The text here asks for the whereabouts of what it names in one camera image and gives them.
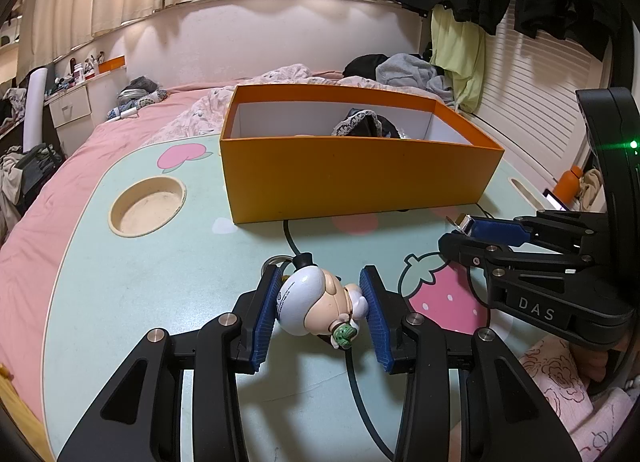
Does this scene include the yellow cloth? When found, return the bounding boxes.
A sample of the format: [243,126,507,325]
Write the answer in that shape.
[0,363,45,462]

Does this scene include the black bag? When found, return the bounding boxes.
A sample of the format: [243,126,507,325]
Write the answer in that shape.
[19,142,66,193]

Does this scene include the wall shelf unit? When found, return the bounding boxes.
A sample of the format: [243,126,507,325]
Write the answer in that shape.
[0,6,24,51]

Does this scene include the yellow-green hanging garment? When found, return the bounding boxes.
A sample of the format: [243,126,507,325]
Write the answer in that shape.
[429,4,486,114]

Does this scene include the small silver metal object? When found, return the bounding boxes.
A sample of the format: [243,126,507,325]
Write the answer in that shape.
[444,214,475,238]

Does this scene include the orange bottle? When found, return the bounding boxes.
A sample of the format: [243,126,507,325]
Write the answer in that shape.
[554,165,584,211]

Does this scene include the orange cardboard box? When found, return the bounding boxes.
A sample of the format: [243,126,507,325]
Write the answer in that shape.
[218,84,506,226]

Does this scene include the pink bed sheet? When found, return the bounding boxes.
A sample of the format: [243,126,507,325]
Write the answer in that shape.
[0,69,346,373]

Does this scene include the person's right hand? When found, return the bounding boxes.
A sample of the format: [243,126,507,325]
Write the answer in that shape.
[569,342,609,386]

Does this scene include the smartphone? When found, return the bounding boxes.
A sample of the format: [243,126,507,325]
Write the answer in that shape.
[542,189,576,213]

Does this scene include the clutter of small bottles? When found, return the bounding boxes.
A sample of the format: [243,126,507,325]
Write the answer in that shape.
[49,54,99,88]

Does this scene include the white drawer cabinet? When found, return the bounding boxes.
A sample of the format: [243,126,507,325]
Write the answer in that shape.
[47,84,94,131]

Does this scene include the black garment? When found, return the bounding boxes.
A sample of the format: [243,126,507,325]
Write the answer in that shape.
[342,54,389,78]

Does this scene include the beige cloth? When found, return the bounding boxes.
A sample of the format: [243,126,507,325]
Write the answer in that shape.
[579,169,607,213]

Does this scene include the black cable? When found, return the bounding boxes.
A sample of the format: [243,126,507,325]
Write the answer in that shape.
[282,201,501,462]

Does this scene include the white window shutter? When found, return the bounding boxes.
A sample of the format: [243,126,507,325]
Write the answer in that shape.
[472,6,609,194]

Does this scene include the white-haired toy figurine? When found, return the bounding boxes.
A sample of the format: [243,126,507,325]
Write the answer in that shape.
[264,251,362,351]

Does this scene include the cream crumpled clothes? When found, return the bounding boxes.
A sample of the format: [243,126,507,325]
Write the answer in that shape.
[0,151,26,224]

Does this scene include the rose print pajama pants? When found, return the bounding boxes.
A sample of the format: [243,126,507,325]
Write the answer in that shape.
[449,336,640,462]

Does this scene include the blue patterned clothes pile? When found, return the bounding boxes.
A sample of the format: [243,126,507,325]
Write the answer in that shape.
[104,75,169,123]

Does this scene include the mixed clothes heap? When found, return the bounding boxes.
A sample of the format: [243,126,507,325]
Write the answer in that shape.
[0,86,29,126]

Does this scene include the black lace cloth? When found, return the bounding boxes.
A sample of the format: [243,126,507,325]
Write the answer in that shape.
[329,109,401,139]

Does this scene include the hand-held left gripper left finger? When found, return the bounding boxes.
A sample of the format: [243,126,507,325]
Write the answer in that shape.
[57,263,282,462]

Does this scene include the floral pink quilt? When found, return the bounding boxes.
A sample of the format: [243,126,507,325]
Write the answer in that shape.
[142,63,351,145]

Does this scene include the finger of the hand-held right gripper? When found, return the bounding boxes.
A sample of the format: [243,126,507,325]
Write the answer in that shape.
[467,208,609,248]
[438,232,599,289]

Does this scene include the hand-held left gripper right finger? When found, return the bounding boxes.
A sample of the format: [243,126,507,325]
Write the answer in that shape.
[359,263,584,462]

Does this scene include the orange box lid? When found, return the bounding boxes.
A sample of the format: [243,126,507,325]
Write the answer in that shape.
[95,55,125,76]

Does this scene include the grey garment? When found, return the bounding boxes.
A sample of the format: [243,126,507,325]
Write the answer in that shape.
[374,52,454,98]

